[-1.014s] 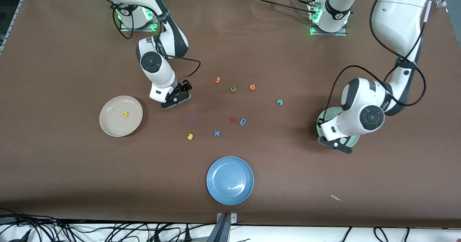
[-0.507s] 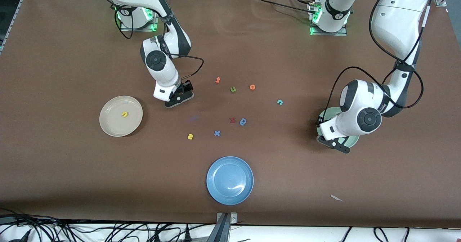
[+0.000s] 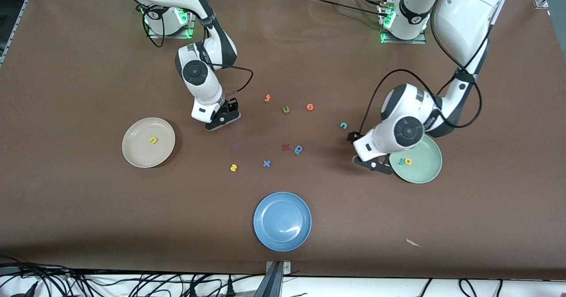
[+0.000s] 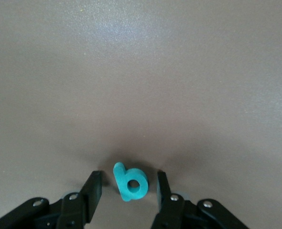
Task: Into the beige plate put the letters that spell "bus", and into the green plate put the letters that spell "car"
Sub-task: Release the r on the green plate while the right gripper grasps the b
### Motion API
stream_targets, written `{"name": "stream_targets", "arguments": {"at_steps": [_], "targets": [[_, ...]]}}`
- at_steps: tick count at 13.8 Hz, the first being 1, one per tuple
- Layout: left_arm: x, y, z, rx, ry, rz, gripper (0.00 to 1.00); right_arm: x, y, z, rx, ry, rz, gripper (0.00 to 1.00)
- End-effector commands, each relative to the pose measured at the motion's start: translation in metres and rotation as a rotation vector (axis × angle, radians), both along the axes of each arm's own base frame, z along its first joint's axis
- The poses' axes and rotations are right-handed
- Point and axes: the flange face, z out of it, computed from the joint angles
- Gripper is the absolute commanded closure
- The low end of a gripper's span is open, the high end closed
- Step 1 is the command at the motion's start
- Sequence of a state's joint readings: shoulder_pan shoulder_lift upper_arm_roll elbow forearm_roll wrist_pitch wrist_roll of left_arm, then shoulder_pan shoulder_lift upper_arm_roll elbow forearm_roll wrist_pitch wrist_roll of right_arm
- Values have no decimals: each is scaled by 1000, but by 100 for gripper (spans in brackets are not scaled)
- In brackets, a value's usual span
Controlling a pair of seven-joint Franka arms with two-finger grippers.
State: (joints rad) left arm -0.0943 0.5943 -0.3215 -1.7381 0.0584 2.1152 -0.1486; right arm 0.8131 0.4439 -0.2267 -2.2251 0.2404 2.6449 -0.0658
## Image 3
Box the looped black cable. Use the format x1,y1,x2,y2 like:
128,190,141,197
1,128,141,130
459,278,479,297

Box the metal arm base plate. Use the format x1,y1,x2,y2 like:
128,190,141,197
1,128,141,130
379,3,428,45
144,5,195,39

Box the tangled black floor cables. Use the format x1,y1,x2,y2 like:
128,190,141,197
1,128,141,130
0,255,266,297

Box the black base power cable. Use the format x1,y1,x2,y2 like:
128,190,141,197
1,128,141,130
310,0,390,17

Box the brown table cover sheet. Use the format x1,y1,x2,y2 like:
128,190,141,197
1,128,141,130
0,0,566,282

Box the green round plate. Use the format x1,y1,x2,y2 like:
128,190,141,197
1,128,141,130
389,136,443,184

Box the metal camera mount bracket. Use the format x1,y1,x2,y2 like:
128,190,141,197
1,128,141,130
252,260,292,297

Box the beige round plate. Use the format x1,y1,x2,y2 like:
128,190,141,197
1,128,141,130
122,117,176,169

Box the blue round plate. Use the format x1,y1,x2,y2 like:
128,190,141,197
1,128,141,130
253,191,313,252

